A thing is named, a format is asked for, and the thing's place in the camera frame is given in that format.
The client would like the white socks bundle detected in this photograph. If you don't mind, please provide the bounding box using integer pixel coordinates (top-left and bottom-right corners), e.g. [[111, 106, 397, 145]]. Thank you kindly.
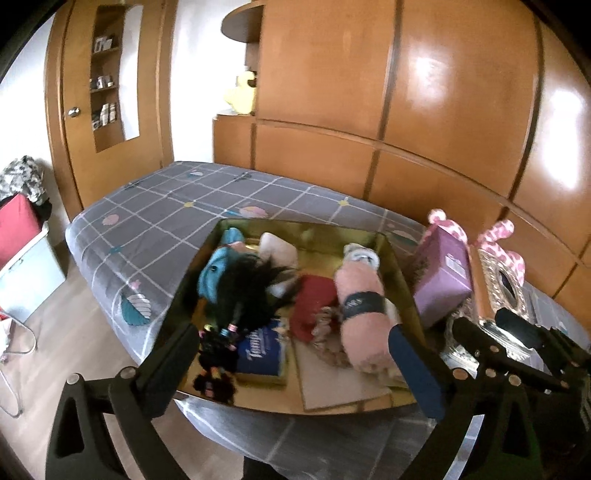
[[342, 242, 382, 271]]

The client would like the gold tray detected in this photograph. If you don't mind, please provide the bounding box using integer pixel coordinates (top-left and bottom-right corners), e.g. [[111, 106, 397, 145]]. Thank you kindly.
[[152, 218, 444, 416]]

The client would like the white cloth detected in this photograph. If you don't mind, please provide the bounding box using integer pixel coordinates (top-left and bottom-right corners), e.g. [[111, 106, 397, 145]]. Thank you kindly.
[[259, 232, 300, 268]]

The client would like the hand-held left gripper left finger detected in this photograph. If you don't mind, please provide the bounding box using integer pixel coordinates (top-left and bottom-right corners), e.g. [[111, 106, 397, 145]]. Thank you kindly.
[[45, 323, 200, 480]]

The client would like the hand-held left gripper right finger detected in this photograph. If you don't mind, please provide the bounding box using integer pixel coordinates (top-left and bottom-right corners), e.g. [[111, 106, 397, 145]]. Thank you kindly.
[[387, 323, 555, 480]]

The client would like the pink towel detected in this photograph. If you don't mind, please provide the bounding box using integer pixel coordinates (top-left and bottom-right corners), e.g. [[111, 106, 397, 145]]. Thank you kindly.
[[333, 263, 398, 374]]

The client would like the bed with grey checked sheet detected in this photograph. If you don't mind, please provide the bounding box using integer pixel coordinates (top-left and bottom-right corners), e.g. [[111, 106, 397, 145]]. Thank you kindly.
[[65, 161, 591, 480]]

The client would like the white card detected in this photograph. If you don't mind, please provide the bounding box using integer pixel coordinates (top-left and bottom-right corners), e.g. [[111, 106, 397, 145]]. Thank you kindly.
[[293, 339, 393, 411]]

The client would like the blue tissue packet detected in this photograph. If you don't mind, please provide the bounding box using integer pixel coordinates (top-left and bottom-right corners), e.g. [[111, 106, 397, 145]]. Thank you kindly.
[[235, 318, 289, 377]]

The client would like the camouflage cloth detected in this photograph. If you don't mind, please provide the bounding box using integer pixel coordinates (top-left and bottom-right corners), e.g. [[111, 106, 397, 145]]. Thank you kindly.
[[0, 156, 51, 208]]

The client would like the ornate metallic tissue box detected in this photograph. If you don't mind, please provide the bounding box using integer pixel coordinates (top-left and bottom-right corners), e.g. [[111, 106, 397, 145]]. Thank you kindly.
[[441, 247, 539, 370]]

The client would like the pink spotted plush toy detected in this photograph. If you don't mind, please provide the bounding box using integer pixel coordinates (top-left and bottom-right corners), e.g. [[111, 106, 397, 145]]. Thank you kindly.
[[427, 209, 527, 287]]

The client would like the blue plush toy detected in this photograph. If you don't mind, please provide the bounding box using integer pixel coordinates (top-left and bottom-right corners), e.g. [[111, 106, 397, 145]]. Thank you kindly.
[[198, 228, 250, 305]]

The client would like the purple box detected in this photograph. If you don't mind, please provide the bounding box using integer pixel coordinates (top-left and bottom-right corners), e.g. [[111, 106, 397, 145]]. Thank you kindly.
[[412, 226, 474, 328]]

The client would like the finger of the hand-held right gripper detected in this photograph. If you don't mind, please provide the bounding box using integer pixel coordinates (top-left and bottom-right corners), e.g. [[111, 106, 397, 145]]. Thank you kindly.
[[494, 307, 578, 370], [450, 316, 573, 393]]

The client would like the wooden door with shelf niche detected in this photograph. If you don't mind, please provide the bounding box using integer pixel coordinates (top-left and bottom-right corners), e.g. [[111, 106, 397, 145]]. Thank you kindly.
[[44, 0, 176, 217]]

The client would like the white storage bin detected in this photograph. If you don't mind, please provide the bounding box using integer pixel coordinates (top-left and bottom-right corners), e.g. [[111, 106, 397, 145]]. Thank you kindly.
[[0, 222, 68, 324]]

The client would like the yellow plush toy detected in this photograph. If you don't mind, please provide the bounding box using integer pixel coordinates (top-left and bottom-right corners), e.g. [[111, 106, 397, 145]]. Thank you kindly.
[[224, 70, 259, 116]]

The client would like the wooden wardrobe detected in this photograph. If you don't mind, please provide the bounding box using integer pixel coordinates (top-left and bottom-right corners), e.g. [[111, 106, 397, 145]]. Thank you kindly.
[[212, 0, 591, 319]]

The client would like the red cloth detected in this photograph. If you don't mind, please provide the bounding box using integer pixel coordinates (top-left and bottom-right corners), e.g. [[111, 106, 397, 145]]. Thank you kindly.
[[290, 274, 345, 342]]

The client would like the group of small bottles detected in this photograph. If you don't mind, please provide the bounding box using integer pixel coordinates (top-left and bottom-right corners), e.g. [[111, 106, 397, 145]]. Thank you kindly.
[[91, 34, 120, 132]]

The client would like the black hair wig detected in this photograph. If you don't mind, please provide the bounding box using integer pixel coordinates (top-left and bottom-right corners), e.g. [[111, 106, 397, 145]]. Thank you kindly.
[[194, 256, 301, 402]]

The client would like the red bag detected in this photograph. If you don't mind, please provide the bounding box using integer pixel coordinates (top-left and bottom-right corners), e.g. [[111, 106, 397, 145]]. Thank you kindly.
[[0, 193, 44, 273]]

